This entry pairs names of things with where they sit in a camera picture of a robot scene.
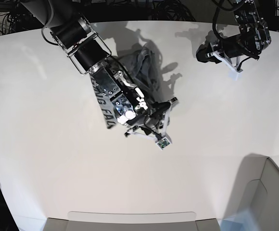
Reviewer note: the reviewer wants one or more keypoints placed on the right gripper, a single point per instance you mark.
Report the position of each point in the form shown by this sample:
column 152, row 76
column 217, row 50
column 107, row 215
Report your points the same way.
column 153, row 124

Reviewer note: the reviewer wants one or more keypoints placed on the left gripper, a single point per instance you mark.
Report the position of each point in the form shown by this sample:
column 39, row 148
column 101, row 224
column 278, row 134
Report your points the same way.
column 228, row 51

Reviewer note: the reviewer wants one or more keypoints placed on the grey T-shirt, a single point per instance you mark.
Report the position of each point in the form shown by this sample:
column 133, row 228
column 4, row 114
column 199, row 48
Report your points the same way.
column 143, row 65

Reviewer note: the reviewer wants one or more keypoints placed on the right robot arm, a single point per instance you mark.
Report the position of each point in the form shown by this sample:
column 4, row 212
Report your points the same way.
column 126, row 88

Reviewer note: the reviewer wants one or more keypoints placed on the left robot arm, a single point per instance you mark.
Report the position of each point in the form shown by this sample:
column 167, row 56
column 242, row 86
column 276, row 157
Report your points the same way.
column 252, row 39

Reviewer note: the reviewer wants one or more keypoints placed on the beige chair back bottom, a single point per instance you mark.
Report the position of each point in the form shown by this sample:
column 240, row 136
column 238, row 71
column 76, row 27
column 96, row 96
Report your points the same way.
column 87, row 221

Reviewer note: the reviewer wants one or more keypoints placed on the beige chair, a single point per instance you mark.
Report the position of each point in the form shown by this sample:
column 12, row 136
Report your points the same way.
column 259, row 206
column 87, row 221

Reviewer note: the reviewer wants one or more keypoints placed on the beige chair right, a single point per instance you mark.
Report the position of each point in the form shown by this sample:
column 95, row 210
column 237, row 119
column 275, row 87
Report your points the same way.
column 259, row 206

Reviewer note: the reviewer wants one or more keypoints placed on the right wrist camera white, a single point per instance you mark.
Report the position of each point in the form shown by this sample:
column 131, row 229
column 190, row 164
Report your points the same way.
column 163, row 142

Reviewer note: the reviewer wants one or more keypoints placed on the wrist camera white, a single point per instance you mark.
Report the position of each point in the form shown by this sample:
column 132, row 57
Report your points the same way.
column 235, row 75
column 163, row 142

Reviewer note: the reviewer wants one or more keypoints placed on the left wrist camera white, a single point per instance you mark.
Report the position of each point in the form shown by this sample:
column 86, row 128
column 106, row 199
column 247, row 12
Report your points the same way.
column 235, row 75

